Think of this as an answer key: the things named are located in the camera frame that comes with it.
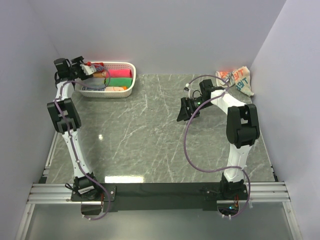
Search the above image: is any blue patterned rolled towel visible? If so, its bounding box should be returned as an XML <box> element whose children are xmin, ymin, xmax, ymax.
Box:
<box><xmin>81</xmin><ymin>85</ymin><xmax>106</xmax><ymax>92</ymax></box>

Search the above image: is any white plastic basket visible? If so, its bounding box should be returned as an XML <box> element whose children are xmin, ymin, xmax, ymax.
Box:
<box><xmin>75</xmin><ymin>61</ymin><xmax>137</xmax><ymax>99</ymax></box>

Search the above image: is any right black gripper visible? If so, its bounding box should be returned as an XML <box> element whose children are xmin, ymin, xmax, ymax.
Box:
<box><xmin>177</xmin><ymin>97</ymin><xmax>213</xmax><ymax>122</ymax></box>

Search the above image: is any pink rolled towel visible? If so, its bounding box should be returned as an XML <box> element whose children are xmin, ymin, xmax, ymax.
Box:
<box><xmin>108</xmin><ymin>68</ymin><xmax>133</xmax><ymax>78</ymax></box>

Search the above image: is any grey rolled towel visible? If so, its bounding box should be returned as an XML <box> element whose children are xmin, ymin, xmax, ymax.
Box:
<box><xmin>83</xmin><ymin>78</ymin><xmax>105</xmax><ymax>88</ymax></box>

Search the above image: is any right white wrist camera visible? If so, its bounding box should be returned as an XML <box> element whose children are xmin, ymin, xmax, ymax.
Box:
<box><xmin>183</xmin><ymin>83</ymin><xmax>195</xmax><ymax>98</ymax></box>

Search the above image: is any peach rolled towel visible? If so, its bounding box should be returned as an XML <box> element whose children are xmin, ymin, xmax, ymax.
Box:
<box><xmin>104</xmin><ymin>86</ymin><xmax>128</xmax><ymax>92</ymax></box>

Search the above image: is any green rolled towel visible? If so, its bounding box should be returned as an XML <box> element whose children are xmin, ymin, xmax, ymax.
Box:
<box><xmin>108</xmin><ymin>77</ymin><xmax>133</xmax><ymax>88</ymax></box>

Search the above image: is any orange rolled towel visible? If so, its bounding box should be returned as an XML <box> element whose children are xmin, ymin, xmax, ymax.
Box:
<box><xmin>93</xmin><ymin>71</ymin><xmax>106</xmax><ymax>78</ymax></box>

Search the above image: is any red blue cat towel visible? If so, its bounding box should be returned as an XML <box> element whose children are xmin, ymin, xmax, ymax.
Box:
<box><xmin>91</xmin><ymin>62</ymin><xmax>105</xmax><ymax>72</ymax></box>

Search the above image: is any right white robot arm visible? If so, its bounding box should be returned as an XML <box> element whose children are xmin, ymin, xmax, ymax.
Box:
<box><xmin>176</xmin><ymin>79</ymin><xmax>260</xmax><ymax>200</ymax></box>

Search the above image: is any white printed towel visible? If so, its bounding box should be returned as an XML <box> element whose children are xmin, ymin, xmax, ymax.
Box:
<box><xmin>215</xmin><ymin>66</ymin><xmax>254</xmax><ymax>97</ymax></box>

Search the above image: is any aluminium front rail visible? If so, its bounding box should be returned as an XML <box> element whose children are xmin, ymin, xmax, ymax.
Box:
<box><xmin>27</xmin><ymin>182</ymin><xmax>291</xmax><ymax>204</ymax></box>

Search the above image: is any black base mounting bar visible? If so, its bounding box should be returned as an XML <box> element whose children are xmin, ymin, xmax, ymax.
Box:
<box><xmin>70</xmin><ymin>182</ymin><xmax>251</xmax><ymax>213</ymax></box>

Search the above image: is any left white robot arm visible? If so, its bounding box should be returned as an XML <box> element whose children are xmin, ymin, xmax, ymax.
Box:
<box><xmin>47</xmin><ymin>56</ymin><xmax>101</xmax><ymax>201</ymax></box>

